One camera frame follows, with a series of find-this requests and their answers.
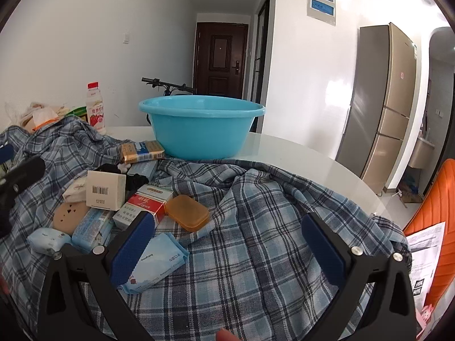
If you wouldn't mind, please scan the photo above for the black plush toy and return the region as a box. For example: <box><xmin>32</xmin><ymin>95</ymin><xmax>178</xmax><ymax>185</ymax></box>
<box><xmin>96</xmin><ymin>163</ymin><xmax>150</xmax><ymax>192</ymax></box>

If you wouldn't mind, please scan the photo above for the red and white cigarette pack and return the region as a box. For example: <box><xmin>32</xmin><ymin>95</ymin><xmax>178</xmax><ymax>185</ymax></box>
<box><xmin>113</xmin><ymin>192</ymin><xmax>168</xmax><ymax>230</ymax></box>

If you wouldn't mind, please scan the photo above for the blue plastic basin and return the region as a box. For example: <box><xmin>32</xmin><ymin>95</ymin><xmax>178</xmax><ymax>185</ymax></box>
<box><xmin>138</xmin><ymin>95</ymin><xmax>266</xmax><ymax>161</ymax></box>

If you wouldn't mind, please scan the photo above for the white sink cabinet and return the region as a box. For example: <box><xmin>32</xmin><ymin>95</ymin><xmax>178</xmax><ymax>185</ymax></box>
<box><xmin>409</xmin><ymin>131</ymin><xmax>436</xmax><ymax>170</ymax></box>

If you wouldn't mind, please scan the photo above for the small light blue tissue pack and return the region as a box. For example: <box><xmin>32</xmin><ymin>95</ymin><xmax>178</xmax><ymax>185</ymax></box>
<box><xmin>28</xmin><ymin>228</ymin><xmax>72</xmax><ymax>256</ymax></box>

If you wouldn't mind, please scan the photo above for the milk drink bottle red cap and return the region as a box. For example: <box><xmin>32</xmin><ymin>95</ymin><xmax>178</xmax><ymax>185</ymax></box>
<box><xmin>85</xmin><ymin>82</ymin><xmax>108</xmax><ymax>136</ymax></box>

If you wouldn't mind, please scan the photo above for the bicycle handlebar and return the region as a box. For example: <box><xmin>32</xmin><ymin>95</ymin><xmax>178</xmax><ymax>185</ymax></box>
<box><xmin>141</xmin><ymin>77</ymin><xmax>197</xmax><ymax>126</ymax></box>

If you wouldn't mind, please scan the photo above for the white barcode box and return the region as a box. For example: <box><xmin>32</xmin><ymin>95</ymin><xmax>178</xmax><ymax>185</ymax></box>
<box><xmin>86</xmin><ymin>170</ymin><xmax>127</xmax><ymax>211</ymax></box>

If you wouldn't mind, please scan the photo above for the light blue barcode box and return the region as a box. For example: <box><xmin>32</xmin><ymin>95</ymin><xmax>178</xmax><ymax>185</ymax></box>
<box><xmin>72</xmin><ymin>208</ymin><xmax>114</xmax><ymax>254</ymax></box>

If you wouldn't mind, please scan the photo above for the gold and blue cigarette pack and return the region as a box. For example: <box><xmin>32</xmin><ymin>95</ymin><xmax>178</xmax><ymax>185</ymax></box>
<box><xmin>119</xmin><ymin>140</ymin><xmax>166</xmax><ymax>165</ymax></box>

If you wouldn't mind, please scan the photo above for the small cream packet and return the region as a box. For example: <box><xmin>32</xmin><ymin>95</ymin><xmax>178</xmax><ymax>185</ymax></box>
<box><xmin>63</xmin><ymin>178</ymin><xmax>89</xmax><ymax>203</ymax></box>

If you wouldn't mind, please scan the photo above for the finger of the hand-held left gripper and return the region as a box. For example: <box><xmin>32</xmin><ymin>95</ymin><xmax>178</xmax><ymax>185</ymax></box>
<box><xmin>0</xmin><ymin>156</ymin><xmax>47</xmax><ymax>238</ymax></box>
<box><xmin>0</xmin><ymin>144</ymin><xmax>15</xmax><ymax>166</ymax></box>

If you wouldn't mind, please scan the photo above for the white cigarette pack orange label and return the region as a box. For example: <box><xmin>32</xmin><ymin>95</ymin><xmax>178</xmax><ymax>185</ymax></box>
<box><xmin>137</xmin><ymin>184</ymin><xmax>175</xmax><ymax>204</ymax></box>

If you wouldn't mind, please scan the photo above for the black-framed glass door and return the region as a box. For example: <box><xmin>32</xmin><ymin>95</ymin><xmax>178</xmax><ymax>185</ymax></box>
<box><xmin>249</xmin><ymin>0</ymin><xmax>271</xmax><ymax>104</ymax></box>

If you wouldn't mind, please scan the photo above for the orange paper packet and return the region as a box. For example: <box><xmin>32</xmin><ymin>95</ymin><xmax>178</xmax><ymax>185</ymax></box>
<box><xmin>32</xmin><ymin>110</ymin><xmax>59</xmax><ymax>130</ymax></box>

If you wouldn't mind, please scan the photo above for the blue plaid cloth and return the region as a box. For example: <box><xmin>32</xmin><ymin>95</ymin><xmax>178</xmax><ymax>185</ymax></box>
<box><xmin>0</xmin><ymin>115</ymin><xmax>413</xmax><ymax>341</ymax></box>

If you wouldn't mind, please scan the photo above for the orange plastic soap case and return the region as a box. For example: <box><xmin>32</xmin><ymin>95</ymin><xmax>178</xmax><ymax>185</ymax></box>
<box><xmin>164</xmin><ymin>194</ymin><xmax>210</xmax><ymax>232</ymax></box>

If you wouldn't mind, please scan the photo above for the printed paper sheet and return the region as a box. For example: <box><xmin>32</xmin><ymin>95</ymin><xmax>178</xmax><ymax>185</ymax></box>
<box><xmin>405</xmin><ymin>222</ymin><xmax>446</xmax><ymax>313</ymax></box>

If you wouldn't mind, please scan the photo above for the grey-blue flat box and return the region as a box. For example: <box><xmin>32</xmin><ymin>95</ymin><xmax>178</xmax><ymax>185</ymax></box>
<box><xmin>127</xmin><ymin>160</ymin><xmax>159</xmax><ymax>182</ymax></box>

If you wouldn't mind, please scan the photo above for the person's right hand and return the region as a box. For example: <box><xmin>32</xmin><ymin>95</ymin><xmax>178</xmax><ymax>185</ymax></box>
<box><xmin>216</xmin><ymin>328</ymin><xmax>243</xmax><ymax>341</ymax></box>

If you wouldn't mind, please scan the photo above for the floor mat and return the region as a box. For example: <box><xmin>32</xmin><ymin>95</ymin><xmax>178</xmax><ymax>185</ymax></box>
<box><xmin>397</xmin><ymin>176</ymin><xmax>424</xmax><ymax>204</ymax></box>

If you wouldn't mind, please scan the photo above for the green box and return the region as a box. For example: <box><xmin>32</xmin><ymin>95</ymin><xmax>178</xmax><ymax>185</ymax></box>
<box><xmin>66</xmin><ymin>106</ymin><xmax>89</xmax><ymax>123</ymax></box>

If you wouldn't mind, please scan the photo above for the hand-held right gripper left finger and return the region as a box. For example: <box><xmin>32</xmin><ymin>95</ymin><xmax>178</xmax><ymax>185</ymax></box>
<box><xmin>37</xmin><ymin>211</ymin><xmax>157</xmax><ymax>341</ymax></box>

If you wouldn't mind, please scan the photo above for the brown entrance door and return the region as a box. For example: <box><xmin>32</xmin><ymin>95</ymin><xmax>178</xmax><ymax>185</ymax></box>
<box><xmin>194</xmin><ymin>22</ymin><xmax>249</xmax><ymax>100</ymax></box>

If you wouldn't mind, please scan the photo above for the grey electrical panel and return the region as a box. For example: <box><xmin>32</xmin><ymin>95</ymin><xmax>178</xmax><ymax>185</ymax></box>
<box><xmin>306</xmin><ymin>0</ymin><xmax>337</xmax><ymax>26</ymax></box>

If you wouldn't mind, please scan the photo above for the pink card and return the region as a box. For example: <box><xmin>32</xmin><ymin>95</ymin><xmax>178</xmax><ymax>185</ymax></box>
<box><xmin>417</xmin><ymin>303</ymin><xmax>436</xmax><ymax>335</ymax></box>

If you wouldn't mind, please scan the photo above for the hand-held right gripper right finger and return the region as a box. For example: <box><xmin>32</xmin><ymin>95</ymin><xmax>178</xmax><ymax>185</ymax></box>
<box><xmin>301</xmin><ymin>212</ymin><xmax>418</xmax><ymax>341</ymax></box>

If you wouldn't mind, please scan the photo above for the tall beige refrigerator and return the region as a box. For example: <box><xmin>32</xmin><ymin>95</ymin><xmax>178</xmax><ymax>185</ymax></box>
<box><xmin>336</xmin><ymin>22</ymin><xmax>418</xmax><ymax>194</ymax></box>

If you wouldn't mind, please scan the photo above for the pile of plastic bags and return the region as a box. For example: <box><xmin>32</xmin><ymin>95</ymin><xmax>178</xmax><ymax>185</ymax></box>
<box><xmin>4</xmin><ymin>101</ymin><xmax>68</xmax><ymax>132</ymax></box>

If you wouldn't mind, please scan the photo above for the orange chair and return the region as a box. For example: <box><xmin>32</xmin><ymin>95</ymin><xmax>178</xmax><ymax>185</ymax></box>
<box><xmin>403</xmin><ymin>159</ymin><xmax>455</xmax><ymax>338</ymax></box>

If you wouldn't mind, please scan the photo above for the large light blue tissue pack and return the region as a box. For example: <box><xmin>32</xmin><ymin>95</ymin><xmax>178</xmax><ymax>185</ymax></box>
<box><xmin>117</xmin><ymin>234</ymin><xmax>190</xmax><ymax>295</ymax></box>

